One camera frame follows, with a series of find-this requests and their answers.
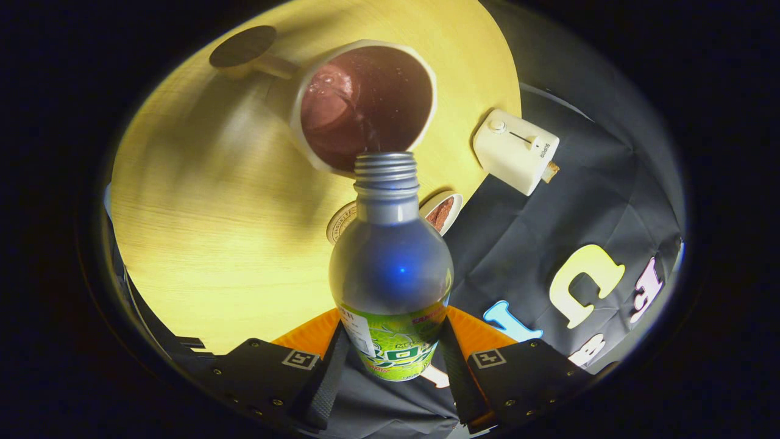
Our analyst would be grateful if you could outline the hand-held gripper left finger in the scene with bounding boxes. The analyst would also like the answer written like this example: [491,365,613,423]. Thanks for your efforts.
[195,307,352,430]

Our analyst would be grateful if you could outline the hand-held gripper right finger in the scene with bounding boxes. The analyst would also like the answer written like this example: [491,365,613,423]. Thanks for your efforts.
[440,306,593,430]

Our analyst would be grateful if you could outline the silver juice bottle green label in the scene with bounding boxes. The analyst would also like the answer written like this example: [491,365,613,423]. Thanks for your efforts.
[329,151,455,382]

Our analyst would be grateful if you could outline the round brown coaster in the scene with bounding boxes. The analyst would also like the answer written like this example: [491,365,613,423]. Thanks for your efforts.
[326,202,359,246]

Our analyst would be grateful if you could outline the beige cup with handle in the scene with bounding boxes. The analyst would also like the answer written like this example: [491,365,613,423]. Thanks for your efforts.
[209,24,438,179]

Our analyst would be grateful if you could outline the light wooden table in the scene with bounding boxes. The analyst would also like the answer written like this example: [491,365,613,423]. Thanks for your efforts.
[110,0,522,355]

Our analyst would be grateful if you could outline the brown meat piece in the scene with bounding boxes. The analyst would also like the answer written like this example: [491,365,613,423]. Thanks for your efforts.
[427,196,455,231]

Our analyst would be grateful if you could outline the white round plate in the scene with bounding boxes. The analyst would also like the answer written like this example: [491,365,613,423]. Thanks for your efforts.
[419,190,464,237]

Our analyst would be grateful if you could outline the white toaster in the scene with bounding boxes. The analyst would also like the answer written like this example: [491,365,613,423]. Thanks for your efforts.
[472,109,560,197]

